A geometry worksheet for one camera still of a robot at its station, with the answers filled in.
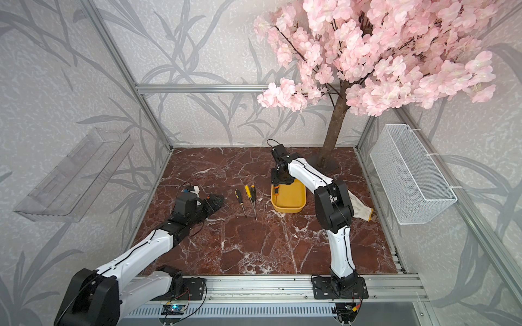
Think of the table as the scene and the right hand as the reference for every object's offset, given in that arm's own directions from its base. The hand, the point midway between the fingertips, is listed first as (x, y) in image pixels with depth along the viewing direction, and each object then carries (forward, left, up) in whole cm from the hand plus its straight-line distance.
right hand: (276, 179), depth 97 cm
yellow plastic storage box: (-8, -7, -5) cm, 12 cm away
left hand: (-14, +25, +4) cm, 28 cm away
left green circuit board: (-51, +37, -7) cm, 63 cm away
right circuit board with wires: (-51, -25, -12) cm, 58 cm away
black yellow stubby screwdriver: (-6, +19, -6) cm, 21 cm away
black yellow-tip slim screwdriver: (-6, +11, -7) cm, 14 cm away
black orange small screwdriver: (-1, 0, -5) cm, 5 cm away
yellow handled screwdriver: (-3, +14, -6) cm, 16 cm away
